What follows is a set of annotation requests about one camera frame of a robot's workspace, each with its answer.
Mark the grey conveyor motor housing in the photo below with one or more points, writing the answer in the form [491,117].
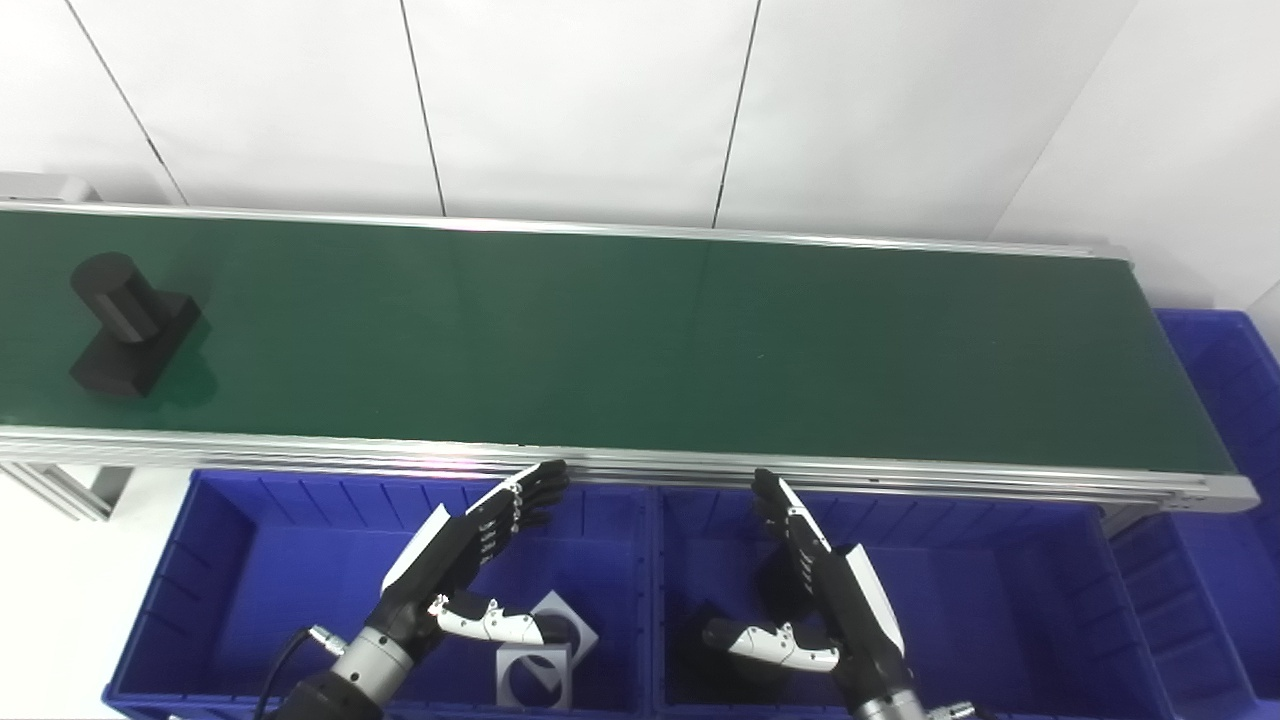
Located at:
[45,188]

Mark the blue bin with black parts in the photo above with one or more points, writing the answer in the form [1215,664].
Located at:
[1000,610]

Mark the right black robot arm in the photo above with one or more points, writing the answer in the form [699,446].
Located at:
[890,708]

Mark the green conveyor belt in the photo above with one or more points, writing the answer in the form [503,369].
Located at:
[640,340]
[700,480]

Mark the black cylinder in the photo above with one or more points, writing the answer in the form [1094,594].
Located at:
[130,320]

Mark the empty blue bin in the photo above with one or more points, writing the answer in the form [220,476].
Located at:
[1220,560]

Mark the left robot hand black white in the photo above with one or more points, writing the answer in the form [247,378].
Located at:
[450,560]

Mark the blue bin with grey plates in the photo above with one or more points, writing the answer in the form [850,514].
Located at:
[290,580]

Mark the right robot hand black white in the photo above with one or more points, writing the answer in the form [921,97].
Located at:
[850,610]

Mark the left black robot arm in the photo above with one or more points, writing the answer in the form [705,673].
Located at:
[345,680]

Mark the grey square plate round hole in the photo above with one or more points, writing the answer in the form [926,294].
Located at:
[572,625]
[510,665]

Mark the aluminium conveyor leg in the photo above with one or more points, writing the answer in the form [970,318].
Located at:
[70,490]

